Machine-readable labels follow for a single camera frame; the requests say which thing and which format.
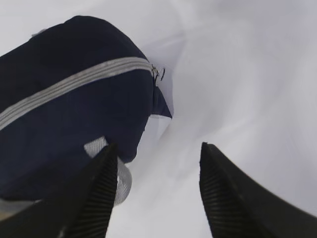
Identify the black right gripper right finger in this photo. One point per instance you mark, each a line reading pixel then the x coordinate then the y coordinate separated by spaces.
pixel 238 207

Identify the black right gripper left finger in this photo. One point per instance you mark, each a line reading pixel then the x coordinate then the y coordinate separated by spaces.
pixel 80 209

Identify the navy insulated lunch bag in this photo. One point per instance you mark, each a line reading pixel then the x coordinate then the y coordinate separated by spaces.
pixel 65 94

